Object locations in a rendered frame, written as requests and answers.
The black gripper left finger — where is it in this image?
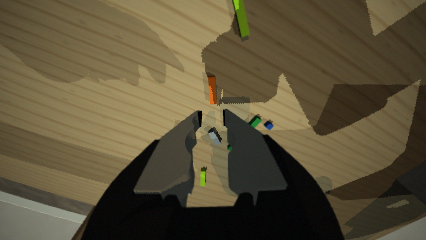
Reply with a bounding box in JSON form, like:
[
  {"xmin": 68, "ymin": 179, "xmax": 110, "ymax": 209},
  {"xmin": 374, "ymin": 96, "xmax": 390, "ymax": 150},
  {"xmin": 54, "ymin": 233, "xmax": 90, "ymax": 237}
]
[{"xmin": 81, "ymin": 110, "xmax": 202, "ymax": 240}]

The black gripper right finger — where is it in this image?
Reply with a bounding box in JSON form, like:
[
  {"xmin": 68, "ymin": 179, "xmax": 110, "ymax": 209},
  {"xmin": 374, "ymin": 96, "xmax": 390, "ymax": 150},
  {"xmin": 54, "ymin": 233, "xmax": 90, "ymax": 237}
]
[{"xmin": 223, "ymin": 109, "xmax": 345, "ymax": 240}]

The small blue cube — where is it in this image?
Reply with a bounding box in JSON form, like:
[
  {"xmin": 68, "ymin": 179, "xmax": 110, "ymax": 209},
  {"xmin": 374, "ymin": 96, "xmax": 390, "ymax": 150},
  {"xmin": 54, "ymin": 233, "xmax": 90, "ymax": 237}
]
[{"xmin": 264, "ymin": 121, "xmax": 274, "ymax": 130}]

